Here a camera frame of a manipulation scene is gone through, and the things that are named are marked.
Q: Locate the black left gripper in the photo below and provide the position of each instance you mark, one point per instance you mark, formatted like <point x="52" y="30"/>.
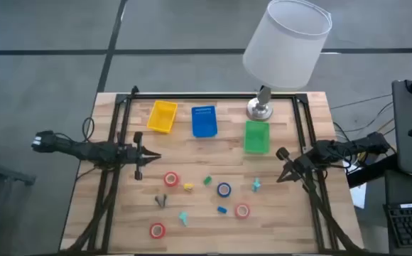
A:
<point x="138" y="156"/>

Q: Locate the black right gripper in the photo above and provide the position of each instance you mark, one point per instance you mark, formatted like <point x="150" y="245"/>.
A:
<point x="303" y="161"/>

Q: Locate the red tape roll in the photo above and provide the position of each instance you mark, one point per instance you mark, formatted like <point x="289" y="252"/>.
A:
<point x="165" y="179"/>
<point x="151" y="231"/>
<point x="236" y="211"/>

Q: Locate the teal stapler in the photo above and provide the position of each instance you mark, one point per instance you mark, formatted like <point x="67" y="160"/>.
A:
<point x="256" y="185"/>
<point x="183" y="217"/>

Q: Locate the yellow staple remover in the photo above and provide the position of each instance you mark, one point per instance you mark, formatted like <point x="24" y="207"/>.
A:
<point x="188" y="186"/>

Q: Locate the green staple remover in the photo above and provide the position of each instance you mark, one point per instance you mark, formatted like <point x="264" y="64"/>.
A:
<point x="207" y="180"/>

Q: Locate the blue tape roll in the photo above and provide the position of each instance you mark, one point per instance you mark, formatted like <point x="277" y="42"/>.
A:
<point x="218" y="190"/>

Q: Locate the blue staple remover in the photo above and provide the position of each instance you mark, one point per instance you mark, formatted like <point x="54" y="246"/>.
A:
<point x="222" y="209"/>

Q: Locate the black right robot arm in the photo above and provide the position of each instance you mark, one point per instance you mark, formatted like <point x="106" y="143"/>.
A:
<point x="351" y="145"/>

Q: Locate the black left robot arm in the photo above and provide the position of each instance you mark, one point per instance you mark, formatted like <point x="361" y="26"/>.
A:
<point x="85" y="149"/>

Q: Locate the yellow plastic basket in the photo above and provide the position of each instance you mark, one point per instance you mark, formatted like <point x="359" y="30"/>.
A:
<point x="161" y="115"/>

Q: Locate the green plastic basket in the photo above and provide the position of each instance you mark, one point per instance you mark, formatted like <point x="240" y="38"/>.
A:
<point x="256" y="138"/>

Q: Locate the blue plastic basket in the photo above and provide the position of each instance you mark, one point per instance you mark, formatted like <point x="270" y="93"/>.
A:
<point x="204" y="124"/>

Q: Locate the white paper sheet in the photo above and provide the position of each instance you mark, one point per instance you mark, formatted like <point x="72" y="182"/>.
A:
<point x="359" y="195"/>

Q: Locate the black desk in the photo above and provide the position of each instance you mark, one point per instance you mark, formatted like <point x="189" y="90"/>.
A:
<point x="390" y="188"/>

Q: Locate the silver lamp with white shade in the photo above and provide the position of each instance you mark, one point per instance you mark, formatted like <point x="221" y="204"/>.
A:
<point x="287" y="46"/>

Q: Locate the black keyboard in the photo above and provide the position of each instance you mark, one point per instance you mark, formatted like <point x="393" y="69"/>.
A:
<point x="410" y="225"/>

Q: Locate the black floor stand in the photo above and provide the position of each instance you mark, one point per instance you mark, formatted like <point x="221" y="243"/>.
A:
<point x="0" y="172"/>

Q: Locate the black aluminium table frame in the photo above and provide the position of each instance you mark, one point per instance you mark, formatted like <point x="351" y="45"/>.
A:
<point x="209" y="96"/>

